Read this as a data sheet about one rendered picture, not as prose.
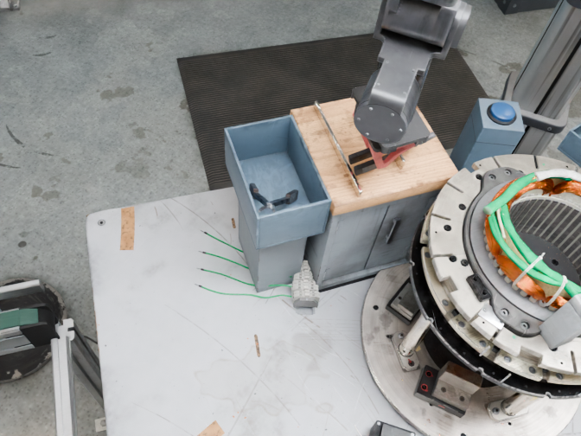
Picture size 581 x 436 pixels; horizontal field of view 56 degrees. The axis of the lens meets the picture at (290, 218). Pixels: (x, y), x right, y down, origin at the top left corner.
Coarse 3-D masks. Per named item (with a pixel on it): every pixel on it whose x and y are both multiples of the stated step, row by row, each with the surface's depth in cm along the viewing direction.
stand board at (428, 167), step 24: (312, 120) 84; (336, 120) 85; (312, 144) 81; (360, 144) 82; (432, 144) 83; (336, 168) 79; (384, 168) 80; (408, 168) 80; (432, 168) 81; (336, 192) 77; (384, 192) 78; (408, 192) 79
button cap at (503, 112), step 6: (498, 102) 93; (504, 102) 93; (492, 108) 92; (498, 108) 92; (504, 108) 92; (510, 108) 92; (492, 114) 92; (498, 114) 91; (504, 114) 91; (510, 114) 91; (504, 120) 91; (510, 120) 91
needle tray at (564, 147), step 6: (576, 126) 88; (570, 132) 87; (576, 132) 90; (564, 138) 89; (570, 138) 88; (576, 138) 87; (564, 144) 89; (570, 144) 88; (576, 144) 87; (564, 150) 90; (570, 150) 89; (576, 150) 88; (570, 156) 89; (576, 156) 88; (576, 162) 89
